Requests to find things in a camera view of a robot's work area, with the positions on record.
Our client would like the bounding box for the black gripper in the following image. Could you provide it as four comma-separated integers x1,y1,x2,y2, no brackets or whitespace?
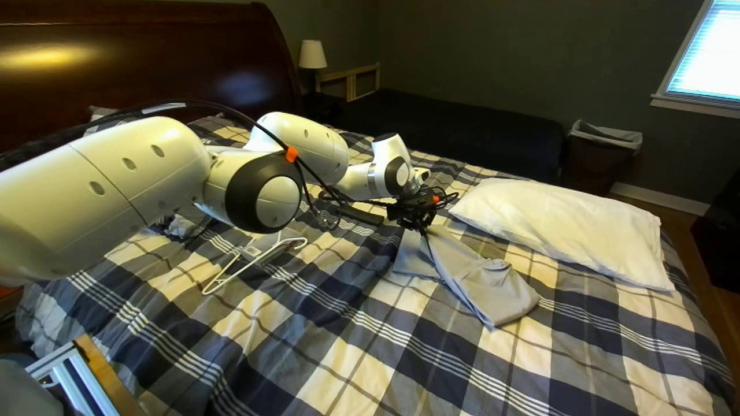
394,185,458,234

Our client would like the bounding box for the grey t-shirt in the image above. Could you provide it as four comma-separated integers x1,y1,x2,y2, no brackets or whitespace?
414,222,544,333

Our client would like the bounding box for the dark low bench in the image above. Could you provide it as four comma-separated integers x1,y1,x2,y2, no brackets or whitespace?
308,87,569,183

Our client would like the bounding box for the white pillow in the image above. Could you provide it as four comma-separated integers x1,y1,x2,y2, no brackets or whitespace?
448,177,679,295

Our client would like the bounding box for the blue yellow plaid comforter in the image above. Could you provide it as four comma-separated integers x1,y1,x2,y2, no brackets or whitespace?
14,114,737,416

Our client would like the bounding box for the cream wooden shelf unit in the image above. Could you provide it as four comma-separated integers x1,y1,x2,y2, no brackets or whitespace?
316,62,383,103

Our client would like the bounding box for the dark laundry bin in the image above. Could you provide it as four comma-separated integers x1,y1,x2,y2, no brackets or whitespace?
562,117,646,195

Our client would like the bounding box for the small table lamp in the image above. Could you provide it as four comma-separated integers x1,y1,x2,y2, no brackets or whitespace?
297,37,330,95

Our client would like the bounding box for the plaid pillow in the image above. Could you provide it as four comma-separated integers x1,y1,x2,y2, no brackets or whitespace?
86,100,262,153

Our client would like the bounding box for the dark wooden dresser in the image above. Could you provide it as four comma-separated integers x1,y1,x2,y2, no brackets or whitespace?
689,170,740,295

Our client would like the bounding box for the bright window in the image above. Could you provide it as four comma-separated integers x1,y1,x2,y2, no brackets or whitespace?
650,0,740,122

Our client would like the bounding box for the brown wooden bar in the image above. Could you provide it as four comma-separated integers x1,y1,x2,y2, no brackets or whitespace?
72,333,149,416

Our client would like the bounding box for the dark wooden headboard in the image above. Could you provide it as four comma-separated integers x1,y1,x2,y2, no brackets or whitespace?
0,0,303,153

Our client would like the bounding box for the grey rounded object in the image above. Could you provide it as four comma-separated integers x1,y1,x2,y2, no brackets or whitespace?
0,356,65,416

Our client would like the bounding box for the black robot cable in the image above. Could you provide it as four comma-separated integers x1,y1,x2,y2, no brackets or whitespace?
0,100,424,229

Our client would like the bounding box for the white wire clothes hanger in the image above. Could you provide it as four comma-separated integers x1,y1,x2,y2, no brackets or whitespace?
202,229,309,299

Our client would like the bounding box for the light blue slatted frame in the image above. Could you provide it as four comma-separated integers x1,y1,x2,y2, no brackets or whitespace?
26,343,102,416

